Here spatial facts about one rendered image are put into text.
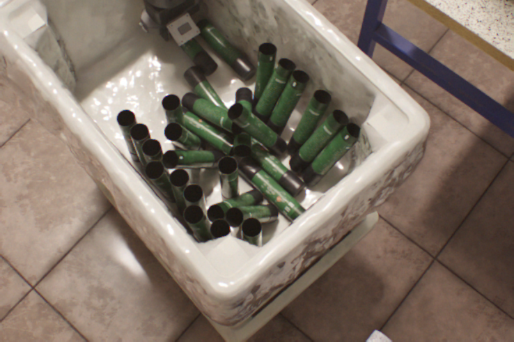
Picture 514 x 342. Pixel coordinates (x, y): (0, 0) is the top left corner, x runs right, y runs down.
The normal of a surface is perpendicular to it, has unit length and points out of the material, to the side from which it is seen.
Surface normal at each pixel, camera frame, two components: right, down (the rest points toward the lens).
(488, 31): -0.01, -0.43
